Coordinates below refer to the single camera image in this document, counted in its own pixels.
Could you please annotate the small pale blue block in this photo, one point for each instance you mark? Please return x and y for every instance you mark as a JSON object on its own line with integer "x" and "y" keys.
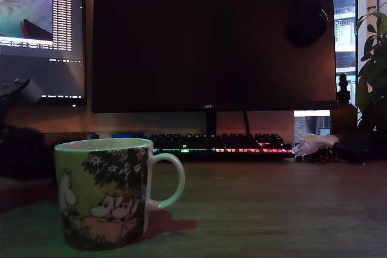
{"x": 93, "y": 136}

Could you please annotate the cartoon print ceramic mug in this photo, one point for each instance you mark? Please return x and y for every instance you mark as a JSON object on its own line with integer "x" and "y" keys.
{"x": 99, "y": 194}

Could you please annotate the lit computer monitor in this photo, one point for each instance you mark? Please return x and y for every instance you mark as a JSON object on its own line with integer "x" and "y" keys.
{"x": 60, "y": 67}

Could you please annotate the blue flat box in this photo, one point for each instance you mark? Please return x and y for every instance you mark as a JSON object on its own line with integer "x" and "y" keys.
{"x": 127, "y": 135}

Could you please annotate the black backlit keyboard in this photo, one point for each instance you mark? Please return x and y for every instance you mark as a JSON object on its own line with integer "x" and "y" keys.
{"x": 211, "y": 143}

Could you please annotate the large dark computer monitor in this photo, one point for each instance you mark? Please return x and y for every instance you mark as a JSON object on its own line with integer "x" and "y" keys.
{"x": 196, "y": 43}

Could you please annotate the crumpled white tissue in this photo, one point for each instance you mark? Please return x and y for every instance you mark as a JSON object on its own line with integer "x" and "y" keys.
{"x": 314, "y": 140}

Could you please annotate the black key bunch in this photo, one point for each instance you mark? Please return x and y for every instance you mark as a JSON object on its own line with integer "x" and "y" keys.
{"x": 320, "y": 155}

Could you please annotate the black over-ear headphones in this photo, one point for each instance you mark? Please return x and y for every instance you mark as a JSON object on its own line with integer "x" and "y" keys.
{"x": 308, "y": 28}

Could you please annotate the brown dropper bottle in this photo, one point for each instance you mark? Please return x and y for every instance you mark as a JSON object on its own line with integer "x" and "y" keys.
{"x": 343, "y": 116}

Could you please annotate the dark flat pouch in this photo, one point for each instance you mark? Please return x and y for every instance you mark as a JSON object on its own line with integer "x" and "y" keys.
{"x": 353, "y": 150}

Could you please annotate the green leafy houseplant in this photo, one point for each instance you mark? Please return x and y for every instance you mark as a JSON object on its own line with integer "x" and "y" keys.
{"x": 375, "y": 73}

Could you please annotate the black monitor stand post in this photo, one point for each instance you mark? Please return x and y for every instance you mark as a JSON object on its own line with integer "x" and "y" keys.
{"x": 211, "y": 123}

